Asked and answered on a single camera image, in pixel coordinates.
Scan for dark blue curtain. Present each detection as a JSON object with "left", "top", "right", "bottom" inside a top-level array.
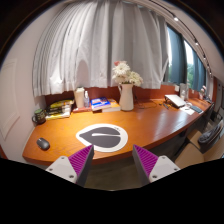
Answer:
[{"left": 165, "top": 25, "right": 188, "bottom": 85}]

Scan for red-brown book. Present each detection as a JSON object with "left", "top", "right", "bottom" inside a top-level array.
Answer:
[{"left": 72, "top": 105, "right": 93, "bottom": 113}]

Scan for white and grey mouse pad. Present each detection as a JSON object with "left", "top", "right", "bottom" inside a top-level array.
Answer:
[{"left": 75, "top": 123, "right": 129, "bottom": 154}]

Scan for yellow-covered book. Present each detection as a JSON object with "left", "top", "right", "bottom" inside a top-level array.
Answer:
[{"left": 46, "top": 99, "right": 75, "bottom": 110}]

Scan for black keyboard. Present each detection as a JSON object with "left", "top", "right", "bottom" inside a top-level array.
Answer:
[{"left": 189, "top": 105, "right": 204, "bottom": 115}]

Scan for ceiling track lights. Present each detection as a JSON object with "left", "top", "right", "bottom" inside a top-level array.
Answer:
[{"left": 172, "top": 14, "right": 213, "bottom": 76}]

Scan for cream ceramic pitcher vase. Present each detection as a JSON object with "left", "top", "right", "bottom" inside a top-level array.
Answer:
[{"left": 117, "top": 83, "right": 135, "bottom": 112}]

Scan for orange book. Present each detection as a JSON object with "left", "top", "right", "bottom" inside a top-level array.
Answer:
[{"left": 101, "top": 98, "right": 122, "bottom": 113}]

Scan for black cable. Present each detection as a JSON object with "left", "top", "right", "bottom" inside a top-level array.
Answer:
[{"left": 133, "top": 95, "right": 158, "bottom": 110}]

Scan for blue book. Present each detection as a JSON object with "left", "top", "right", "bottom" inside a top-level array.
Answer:
[{"left": 90, "top": 96, "right": 112, "bottom": 111}]

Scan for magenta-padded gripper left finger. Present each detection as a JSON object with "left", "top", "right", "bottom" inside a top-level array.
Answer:
[{"left": 45, "top": 144, "right": 95, "bottom": 188}]

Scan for black book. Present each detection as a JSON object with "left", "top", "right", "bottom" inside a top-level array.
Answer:
[
  {"left": 45, "top": 104, "right": 73, "bottom": 113},
  {"left": 45, "top": 107, "right": 72, "bottom": 116}
]

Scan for white laptop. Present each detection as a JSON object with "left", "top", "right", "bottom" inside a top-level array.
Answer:
[{"left": 164, "top": 94, "right": 187, "bottom": 109}]

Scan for cream lidded tumbler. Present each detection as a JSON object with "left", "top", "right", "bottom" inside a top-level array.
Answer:
[{"left": 73, "top": 87, "right": 86, "bottom": 109}]

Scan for black computer mouse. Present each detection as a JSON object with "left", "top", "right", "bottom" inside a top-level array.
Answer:
[{"left": 36, "top": 137, "right": 51, "bottom": 151}]

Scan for dark mug with green inside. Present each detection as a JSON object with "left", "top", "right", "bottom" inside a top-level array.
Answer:
[{"left": 31, "top": 108, "right": 47, "bottom": 126}]

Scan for clear spray bottle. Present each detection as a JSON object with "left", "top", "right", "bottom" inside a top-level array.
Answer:
[{"left": 83, "top": 90, "right": 91, "bottom": 108}]

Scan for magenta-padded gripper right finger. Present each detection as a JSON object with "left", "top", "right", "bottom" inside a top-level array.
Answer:
[{"left": 132, "top": 144, "right": 181, "bottom": 187}]

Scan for black office chair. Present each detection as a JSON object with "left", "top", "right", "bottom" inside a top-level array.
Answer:
[{"left": 197, "top": 119, "right": 224, "bottom": 155}]

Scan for white pleated curtain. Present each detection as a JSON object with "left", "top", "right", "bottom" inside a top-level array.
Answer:
[{"left": 32, "top": 0, "right": 170, "bottom": 98}]

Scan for yellow and white book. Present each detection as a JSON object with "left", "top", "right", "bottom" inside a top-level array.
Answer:
[{"left": 44, "top": 111, "right": 72, "bottom": 121}]

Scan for white flower bouquet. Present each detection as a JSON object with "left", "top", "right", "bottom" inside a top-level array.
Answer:
[{"left": 111, "top": 60, "right": 144, "bottom": 87}]

